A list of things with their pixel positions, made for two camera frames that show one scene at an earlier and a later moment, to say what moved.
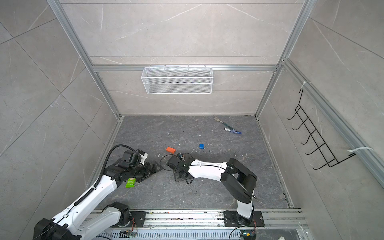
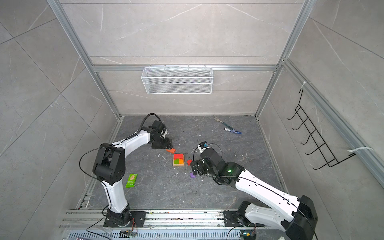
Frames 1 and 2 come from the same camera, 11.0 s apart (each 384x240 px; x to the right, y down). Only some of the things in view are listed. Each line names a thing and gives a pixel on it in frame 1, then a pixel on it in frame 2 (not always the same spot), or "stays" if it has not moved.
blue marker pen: (232, 130) stays
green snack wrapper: (130, 183) stays
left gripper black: (149, 171) → (168, 144)
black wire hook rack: (315, 137) stays
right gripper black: (176, 176) → (200, 163)
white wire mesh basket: (177, 80) stays
